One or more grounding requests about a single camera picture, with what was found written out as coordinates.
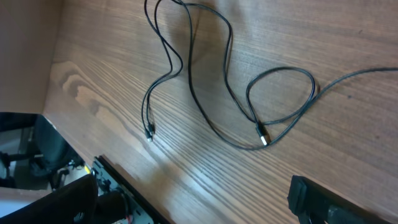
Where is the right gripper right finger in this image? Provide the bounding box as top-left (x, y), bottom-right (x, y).
top-left (287, 175), bottom-right (387, 224)

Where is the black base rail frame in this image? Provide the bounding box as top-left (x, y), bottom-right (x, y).
top-left (91, 156), bottom-right (169, 224)

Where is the black usb cable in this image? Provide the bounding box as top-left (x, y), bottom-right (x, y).
top-left (178, 0), bottom-right (398, 152)
top-left (141, 0), bottom-right (184, 143)

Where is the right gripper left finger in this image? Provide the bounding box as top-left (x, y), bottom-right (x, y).
top-left (1, 174), bottom-right (98, 224)

